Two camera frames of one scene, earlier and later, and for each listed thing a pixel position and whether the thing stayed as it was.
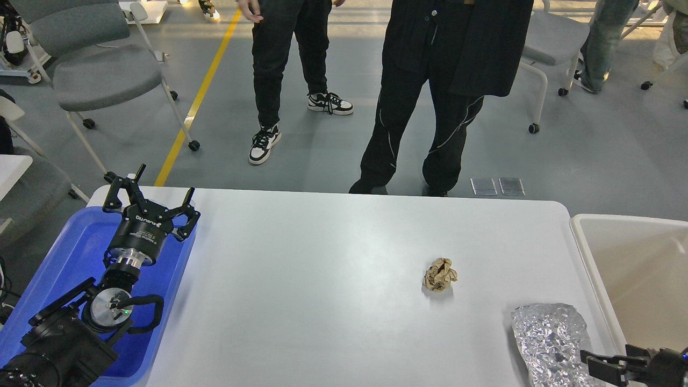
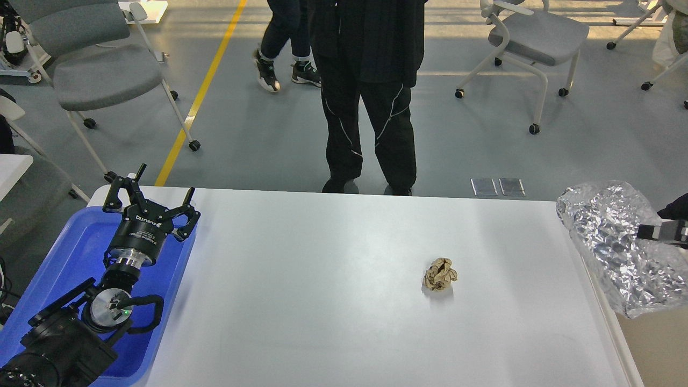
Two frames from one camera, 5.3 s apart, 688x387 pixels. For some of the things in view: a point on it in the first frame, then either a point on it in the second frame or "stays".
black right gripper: x=666 y=367 to x=674 y=231
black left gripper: x=140 y=238 stays
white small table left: x=13 y=167 stays
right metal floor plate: x=511 y=186 stays
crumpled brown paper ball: x=438 y=277 stays
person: x=462 y=51 to x=372 y=49
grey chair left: x=95 y=52 stays
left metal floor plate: x=484 y=186 stays
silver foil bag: x=550 y=337 to x=639 y=274
